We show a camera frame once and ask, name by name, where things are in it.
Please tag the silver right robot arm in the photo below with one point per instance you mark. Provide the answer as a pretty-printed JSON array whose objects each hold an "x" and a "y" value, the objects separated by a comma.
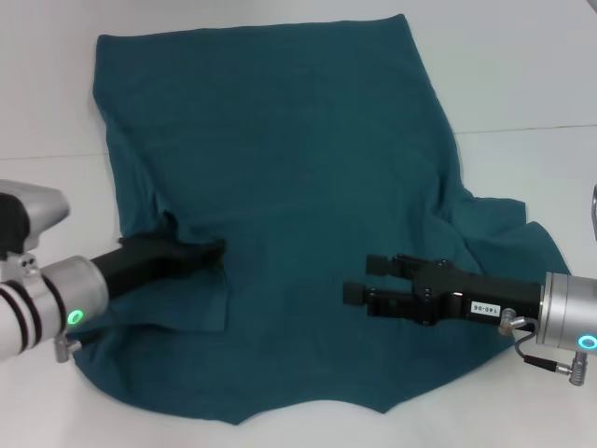
[{"x": 569, "y": 308}]

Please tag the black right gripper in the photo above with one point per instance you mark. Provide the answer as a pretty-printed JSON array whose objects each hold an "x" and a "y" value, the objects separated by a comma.
[{"x": 476, "y": 298}]

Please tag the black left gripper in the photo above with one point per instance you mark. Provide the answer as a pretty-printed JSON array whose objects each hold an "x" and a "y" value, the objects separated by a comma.
[{"x": 140, "y": 263}]

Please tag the teal blue shirt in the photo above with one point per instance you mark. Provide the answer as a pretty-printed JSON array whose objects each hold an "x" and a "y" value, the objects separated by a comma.
[{"x": 298, "y": 163}]

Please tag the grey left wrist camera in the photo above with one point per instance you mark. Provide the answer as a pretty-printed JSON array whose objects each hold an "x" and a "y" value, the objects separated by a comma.
[{"x": 42, "y": 205}]

